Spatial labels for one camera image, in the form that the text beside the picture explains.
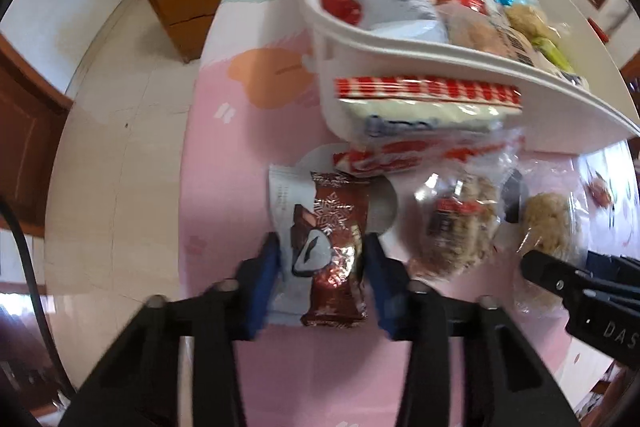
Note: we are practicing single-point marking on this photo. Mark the small red and white packet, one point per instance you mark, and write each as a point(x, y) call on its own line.
point(465, 1)

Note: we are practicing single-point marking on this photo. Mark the dark snack packet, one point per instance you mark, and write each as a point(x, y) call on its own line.
point(512, 197)

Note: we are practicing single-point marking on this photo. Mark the brown bun clear packet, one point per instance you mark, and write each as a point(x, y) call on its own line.
point(480, 34)

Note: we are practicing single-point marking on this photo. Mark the long red and white packet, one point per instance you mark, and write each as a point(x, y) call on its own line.
point(400, 158)

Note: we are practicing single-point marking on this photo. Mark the brown wooden door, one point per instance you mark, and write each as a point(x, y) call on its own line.
point(25, 147)

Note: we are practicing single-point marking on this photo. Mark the oat cookie clear packet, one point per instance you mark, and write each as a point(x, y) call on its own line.
point(460, 227)

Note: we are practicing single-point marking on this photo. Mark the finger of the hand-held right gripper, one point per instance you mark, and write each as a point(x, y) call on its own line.
point(607, 263)
point(545, 268)

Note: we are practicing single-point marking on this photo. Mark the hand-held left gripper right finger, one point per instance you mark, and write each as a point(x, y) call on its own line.
point(381, 292)

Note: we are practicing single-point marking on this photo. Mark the red striped white packet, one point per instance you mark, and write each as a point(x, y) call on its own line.
point(425, 104)

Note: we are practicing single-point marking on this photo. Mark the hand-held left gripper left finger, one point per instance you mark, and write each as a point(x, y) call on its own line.
point(262, 287)

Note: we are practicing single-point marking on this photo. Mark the pale cereal bar clear packet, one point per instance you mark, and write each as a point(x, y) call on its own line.
point(525, 18)
point(550, 222)

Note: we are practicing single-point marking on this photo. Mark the small red candy packet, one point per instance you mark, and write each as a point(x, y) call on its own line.
point(600, 193)

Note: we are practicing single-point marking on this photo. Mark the brown and white chocolate packet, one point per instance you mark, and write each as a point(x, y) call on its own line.
point(330, 217)

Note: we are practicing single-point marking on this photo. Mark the white plastic basket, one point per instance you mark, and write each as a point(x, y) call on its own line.
point(550, 117)

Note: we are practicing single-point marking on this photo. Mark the white and red snack bag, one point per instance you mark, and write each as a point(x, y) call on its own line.
point(395, 2)

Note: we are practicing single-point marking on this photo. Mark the green snack packet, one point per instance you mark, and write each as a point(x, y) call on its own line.
point(552, 54)

